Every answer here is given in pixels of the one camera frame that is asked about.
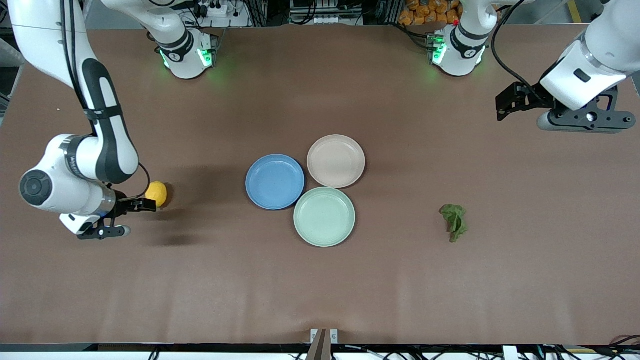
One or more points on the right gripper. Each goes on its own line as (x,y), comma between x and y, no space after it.
(123,205)

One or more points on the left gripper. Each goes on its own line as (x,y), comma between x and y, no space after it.
(531,98)

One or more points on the yellow lemon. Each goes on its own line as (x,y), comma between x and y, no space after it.
(157,192)

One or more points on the green lettuce leaf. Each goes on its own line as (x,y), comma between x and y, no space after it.
(455,217)

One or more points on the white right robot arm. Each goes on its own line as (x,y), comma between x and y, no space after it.
(45,40)

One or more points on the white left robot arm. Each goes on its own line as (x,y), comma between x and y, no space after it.
(462,45)

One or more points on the brown table cover sheet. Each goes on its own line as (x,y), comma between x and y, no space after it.
(150,290)

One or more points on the bag of orange items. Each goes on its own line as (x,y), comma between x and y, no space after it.
(425,12)

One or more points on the blue plate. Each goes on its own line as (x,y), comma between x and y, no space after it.
(275,182)

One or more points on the light green plate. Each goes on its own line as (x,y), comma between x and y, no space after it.
(324,217)

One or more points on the beige plate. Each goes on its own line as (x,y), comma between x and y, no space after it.
(336,161)

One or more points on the white power strip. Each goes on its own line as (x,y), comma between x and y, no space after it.
(220,10)

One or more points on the white electronic device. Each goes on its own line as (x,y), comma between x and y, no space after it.
(325,19)

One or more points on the black right camera mount bracket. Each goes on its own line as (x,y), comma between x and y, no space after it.
(100,234)

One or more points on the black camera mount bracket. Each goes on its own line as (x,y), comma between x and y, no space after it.
(595,117)
(100,234)

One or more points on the black left camera mount bracket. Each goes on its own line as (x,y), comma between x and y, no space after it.
(595,117)

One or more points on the metal table edge bracket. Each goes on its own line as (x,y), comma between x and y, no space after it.
(322,345)

